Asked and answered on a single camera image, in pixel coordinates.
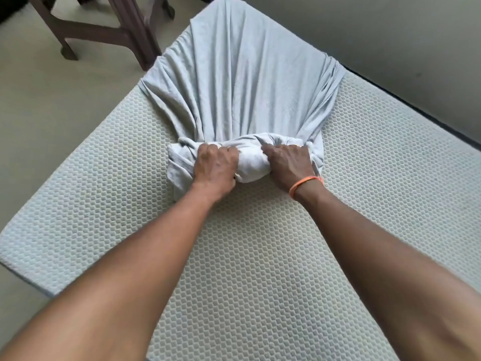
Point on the person's right hand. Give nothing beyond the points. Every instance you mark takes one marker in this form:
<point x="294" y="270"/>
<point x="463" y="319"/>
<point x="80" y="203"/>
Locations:
<point x="291" y="165"/>

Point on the white honeycomb mattress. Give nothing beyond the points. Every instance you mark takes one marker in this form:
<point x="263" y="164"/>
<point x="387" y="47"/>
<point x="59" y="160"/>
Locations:
<point x="263" y="259"/>

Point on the person's left forearm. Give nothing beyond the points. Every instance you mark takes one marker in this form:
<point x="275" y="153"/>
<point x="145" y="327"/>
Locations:
<point x="112" y="289"/>

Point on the grey bed sheet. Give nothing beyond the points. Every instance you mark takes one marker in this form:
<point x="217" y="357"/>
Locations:
<point x="244" y="71"/>

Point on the orange wrist band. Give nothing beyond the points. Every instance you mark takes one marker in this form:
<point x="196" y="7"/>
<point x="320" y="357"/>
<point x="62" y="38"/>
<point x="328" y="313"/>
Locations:
<point x="304" y="182"/>

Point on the person's right forearm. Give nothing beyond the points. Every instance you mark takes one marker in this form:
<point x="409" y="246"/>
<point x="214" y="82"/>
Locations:
<point x="394" y="278"/>

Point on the person's left hand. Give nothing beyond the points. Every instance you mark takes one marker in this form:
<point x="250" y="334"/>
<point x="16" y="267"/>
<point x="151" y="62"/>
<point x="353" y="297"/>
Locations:
<point x="216" y="167"/>

